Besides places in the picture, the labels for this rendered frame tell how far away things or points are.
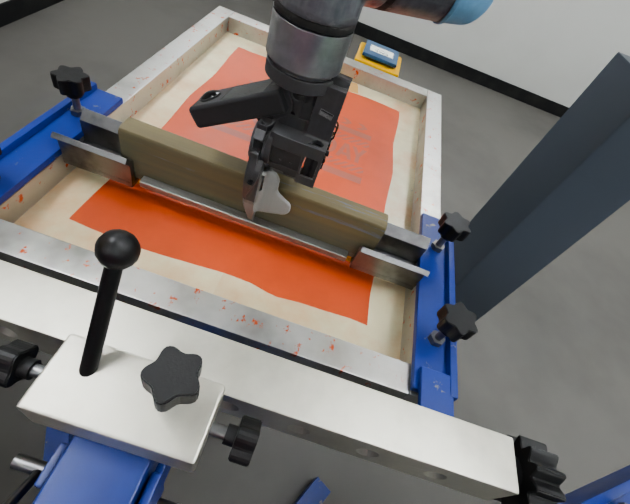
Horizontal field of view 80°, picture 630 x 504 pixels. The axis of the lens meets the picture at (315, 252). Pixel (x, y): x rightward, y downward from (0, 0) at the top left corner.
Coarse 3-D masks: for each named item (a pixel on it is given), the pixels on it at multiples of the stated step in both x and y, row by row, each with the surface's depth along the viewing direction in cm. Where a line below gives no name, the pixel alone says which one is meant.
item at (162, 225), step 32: (224, 64) 82; (256, 64) 86; (192, 96) 72; (192, 128) 66; (96, 192) 52; (128, 192) 54; (96, 224) 49; (128, 224) 50; (160, 224) 52; (192, 224) 53; (224, 224) 55; (192, 256) 50; (224, 256) 51
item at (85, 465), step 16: (80, 448) 27; (96, 448) 28; (112, 448) 28; (64, 464) 26; (80, 464) 27; (96, 464) 27; (112, 464) 27; (128, 464) 28; (144, 464) 28; (48, 480) 26; (64, 480) 26; (80, 480) 26; (96, 480) 26; (112, 480) 27; (128, 480) 27; (144, 480) 28; (48, 496) 25; (64, 496) 25; (80, 496) 26; (96, 496) 26; (112, 496) 26; (128, 496) 26
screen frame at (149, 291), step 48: (192, 48) 76; (144, 96) 65; (432, 96) 92; (432, 144) 78; (432, 192) 68; (0, 240) 40; (48, 240) 42; (96, 288) 41; (144, 288) 42; (192, 288) 43; (240, 336) 41; (288, 336) 43; (384, 384) 42
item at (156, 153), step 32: (128, 128) 46; (160, 128) 48; (160, 160) 48; (192, 160) 47; (224, 160) 47; (192, 192) 51; (224, 192) 50; (288, 192) 48; (320, 192) 49; (288, 224) 52; (320, 224) 50; (352, 224) 49; (384, 224) 48; (352, 256) 53
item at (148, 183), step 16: (144, 176) 51; (160, 192) 51; (176, 192) 51; (208, 208) 51; (224, 208) 51; (256, 224) 51; (272, 224) 52; (288, 240) 52; (304, 240) 52; (336, 256) 52
